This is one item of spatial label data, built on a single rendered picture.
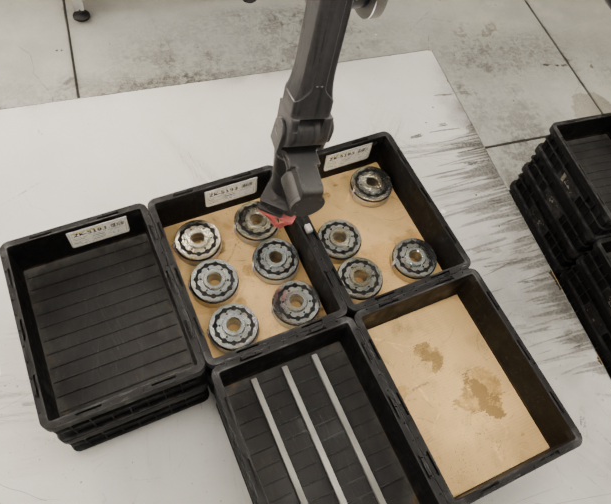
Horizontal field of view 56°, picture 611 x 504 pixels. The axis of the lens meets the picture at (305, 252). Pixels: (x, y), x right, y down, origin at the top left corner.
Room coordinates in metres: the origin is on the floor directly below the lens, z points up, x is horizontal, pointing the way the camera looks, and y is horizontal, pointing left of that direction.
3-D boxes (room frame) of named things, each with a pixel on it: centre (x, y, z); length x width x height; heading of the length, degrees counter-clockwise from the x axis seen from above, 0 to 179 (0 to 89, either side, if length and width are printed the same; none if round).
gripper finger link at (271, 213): (0.58, 0.06, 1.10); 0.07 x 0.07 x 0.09; 78
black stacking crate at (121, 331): (0.39, 0.37, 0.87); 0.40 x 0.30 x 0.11; 34
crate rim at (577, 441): (0.40, -0.35, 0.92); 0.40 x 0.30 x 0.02; 34
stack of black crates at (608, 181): (1.36, -0.94, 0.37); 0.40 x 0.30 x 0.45; 27
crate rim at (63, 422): (0.39, 0.37, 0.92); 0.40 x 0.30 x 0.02; 34
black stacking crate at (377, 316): (0.40, -0.35, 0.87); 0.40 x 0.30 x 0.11; 34
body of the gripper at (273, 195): (0.60, 0.05, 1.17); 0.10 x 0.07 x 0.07; 168
